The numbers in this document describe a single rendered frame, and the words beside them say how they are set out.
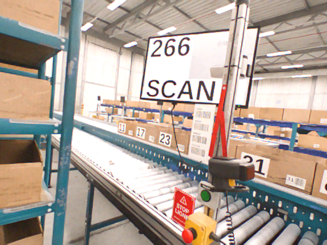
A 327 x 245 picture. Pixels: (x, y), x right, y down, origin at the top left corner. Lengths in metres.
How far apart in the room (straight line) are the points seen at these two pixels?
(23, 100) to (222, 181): 0.55
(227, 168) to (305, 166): 0.67
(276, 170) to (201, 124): 0.64
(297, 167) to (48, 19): 1.16
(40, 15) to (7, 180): 0.38
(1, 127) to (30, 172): 0.12
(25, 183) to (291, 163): 1.11
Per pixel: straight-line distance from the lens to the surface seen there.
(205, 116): 0.65
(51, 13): 0.57
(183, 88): 0.80
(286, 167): 1.17
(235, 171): 0.53
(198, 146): 0.66
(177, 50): 0.87
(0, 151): 0.84
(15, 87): 0.53
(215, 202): 0.63
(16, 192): 0.57
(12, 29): 0.51
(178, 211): 0.76
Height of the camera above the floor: 1.19
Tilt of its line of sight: 4 degrees down
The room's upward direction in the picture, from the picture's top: 7 degrees clockwise
